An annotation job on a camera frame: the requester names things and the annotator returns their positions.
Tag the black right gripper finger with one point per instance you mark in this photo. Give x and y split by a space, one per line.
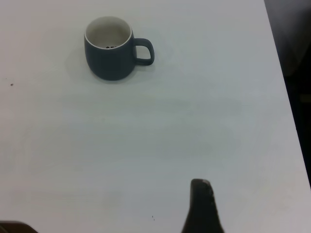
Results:
201 208

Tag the dark blue ceramic mug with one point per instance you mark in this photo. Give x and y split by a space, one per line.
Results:
109 65

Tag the few dark coffee beans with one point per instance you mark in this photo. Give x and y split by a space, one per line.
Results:
111 47

